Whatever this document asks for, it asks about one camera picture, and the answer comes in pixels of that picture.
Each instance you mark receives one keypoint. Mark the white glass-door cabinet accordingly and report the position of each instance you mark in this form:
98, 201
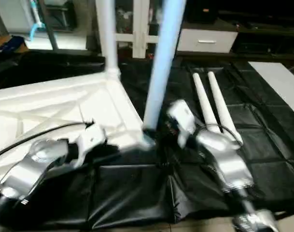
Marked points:
137, 24

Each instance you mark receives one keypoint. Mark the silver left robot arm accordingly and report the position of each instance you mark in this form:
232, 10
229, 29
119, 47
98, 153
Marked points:
31, 169

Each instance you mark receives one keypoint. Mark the black work mat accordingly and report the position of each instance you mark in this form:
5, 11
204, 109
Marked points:
137, 193

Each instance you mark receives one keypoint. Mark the white low drawer unit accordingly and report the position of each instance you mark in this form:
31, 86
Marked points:
204, 41

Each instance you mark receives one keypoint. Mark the white plastic table leg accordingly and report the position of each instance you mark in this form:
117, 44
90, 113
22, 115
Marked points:
108, 34
204, 101
163, 63
224, 106

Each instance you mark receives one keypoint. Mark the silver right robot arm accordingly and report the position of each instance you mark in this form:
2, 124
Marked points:
224, 164

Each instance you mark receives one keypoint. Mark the grey metal pole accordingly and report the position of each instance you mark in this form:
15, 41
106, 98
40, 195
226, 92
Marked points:
49, 24

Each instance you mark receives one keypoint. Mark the white sheet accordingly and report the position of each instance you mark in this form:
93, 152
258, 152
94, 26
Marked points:
282, 82

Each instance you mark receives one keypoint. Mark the white plastic table top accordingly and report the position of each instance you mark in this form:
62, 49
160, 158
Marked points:
45, 111

